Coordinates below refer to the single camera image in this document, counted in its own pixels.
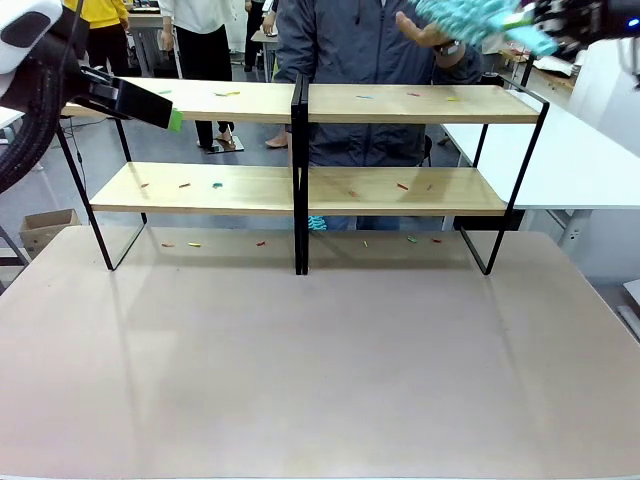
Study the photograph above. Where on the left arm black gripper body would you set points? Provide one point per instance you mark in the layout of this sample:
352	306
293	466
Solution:
95	95

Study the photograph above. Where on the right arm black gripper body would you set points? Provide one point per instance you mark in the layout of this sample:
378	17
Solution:
565	17

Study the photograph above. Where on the teal chenille duster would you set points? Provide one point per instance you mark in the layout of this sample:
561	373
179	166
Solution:
460	17
316	223

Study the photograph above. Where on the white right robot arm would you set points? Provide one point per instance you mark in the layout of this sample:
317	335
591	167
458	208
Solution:
625	12

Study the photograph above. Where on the person left forearm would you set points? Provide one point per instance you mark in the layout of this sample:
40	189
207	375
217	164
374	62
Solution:
462	65

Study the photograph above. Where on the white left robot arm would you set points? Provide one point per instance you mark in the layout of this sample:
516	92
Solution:
10	57

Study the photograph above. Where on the person left hand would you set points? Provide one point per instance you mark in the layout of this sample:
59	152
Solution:
425	32

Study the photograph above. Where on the wristwatch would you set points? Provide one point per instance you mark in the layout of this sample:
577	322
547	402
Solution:
450	48

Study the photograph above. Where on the person in yellow jacket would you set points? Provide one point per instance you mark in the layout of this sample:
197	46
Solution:
102	15

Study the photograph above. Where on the wooden desk grey legs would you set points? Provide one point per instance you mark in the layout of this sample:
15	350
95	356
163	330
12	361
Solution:
145	22

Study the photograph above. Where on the floor scale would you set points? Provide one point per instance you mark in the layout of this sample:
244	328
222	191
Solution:
226	145

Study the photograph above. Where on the person white shirt black trousers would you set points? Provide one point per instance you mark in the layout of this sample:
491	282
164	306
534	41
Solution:
200	15

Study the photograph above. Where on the beige shoe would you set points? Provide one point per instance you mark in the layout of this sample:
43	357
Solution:
277	141

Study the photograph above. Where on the person in dark clothes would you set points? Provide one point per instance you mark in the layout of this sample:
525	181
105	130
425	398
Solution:
257	20

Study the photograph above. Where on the cardboard box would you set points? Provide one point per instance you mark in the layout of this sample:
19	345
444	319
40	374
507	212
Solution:
47	227

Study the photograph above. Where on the white table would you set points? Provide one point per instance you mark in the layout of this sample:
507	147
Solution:
560	165

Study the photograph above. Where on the person in grey jacket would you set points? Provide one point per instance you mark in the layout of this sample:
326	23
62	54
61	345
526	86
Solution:
350	45

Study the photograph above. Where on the black metal stand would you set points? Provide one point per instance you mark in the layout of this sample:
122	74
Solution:
10	260

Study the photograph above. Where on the wooden shelf rack black frame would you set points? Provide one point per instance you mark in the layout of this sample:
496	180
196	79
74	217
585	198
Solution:
200	107
415	107

